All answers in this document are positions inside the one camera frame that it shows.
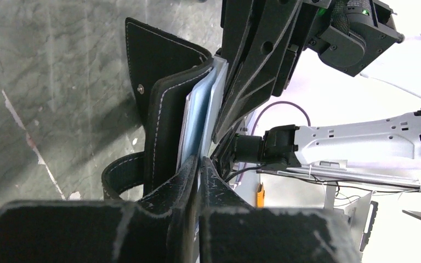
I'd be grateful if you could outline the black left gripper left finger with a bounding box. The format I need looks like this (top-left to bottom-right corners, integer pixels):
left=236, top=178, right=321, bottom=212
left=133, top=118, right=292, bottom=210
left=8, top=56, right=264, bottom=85
left=0, top=155, right=197, bottom=262

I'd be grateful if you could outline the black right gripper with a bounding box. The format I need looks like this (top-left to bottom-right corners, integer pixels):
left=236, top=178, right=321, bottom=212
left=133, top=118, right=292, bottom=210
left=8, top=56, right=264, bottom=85
left=213, top=1, right=405, bottom=143

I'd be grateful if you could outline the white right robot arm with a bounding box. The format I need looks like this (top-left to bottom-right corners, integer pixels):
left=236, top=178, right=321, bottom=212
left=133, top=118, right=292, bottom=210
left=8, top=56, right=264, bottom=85
left=212, top=1, right=421, bottom=171

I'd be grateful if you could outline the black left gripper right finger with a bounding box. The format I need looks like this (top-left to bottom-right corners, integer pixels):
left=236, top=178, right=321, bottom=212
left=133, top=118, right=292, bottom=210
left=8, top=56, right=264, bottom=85
left=199, top=157, right=361, bottom=262

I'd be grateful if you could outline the orange tool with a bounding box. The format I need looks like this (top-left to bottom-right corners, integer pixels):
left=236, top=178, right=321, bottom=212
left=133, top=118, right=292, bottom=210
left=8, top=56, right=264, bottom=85
left=255, top=182, right=265, bottom=208

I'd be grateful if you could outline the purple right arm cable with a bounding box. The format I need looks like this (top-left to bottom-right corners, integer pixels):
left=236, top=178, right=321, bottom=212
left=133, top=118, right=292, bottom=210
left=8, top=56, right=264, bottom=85
left=232, top=21, right=421, bottom=190

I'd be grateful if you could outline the black leather card holder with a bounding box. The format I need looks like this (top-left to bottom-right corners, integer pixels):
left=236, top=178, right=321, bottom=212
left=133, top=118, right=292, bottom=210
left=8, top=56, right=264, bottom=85
left=101, top=18, right=213, bottom=200

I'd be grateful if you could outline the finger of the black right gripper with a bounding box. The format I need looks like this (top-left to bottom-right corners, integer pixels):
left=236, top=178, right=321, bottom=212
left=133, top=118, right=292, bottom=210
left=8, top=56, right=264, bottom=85
left=221, top=1, right=269, bottom=98

